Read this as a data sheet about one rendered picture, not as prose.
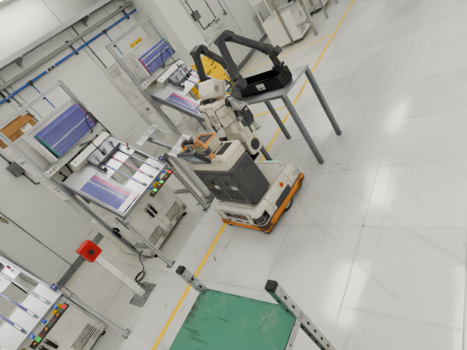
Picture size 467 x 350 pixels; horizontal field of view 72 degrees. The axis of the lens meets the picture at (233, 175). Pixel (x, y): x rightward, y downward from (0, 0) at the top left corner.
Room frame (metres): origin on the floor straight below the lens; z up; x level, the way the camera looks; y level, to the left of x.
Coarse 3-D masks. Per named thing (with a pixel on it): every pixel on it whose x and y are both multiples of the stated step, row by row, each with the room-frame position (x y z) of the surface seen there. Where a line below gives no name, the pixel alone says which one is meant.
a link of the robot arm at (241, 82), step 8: (224, 32) 2.57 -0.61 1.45; (216, 40) 2.56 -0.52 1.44; (224, 40) 2.62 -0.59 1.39; (224, 48) 2.53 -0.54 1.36; (224, 56) 2.52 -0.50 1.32; (232, 64) 2.50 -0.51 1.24; (232, 72) 2.48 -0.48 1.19; (232, 80) 2.53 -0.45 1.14; (240, 80) 2.44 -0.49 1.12; (240, 88) 2.44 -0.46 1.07
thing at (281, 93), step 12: (300, 72) 2.63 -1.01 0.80; (288, 84) 2.58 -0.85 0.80; (312, 84) 2.69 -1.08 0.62; (252, 96) 2.91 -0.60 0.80; (264, 96) 2.71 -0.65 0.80; (276, 96) 2.54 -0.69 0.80; (288, 108) 2.49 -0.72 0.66; (324, 108) 2.70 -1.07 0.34; (276, 120) 3.27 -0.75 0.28; (300, 120) 2.49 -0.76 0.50; (336, 132) 2.69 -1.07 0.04; (312, 144) 2.48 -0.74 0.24; (264, 156) 3.08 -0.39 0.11
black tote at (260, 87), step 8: (264, 72) 2.90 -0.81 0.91; (272, 72) 2.82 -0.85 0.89; (280, 72) 2.61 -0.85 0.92; (288, 72) 2.66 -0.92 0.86; (248, 80) 3.11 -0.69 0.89; (256, 80) 3.03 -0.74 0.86; (264, 80) 2.72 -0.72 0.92; (272, 80) 2.64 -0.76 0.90; (280, 80) 2.59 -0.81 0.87; (288, 80) 2.63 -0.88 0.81; (248, 88) 2.92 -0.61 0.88; (256, 88) 2.84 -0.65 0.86; (264, 88) 2.76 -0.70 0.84; (272, 88) 2.68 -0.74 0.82
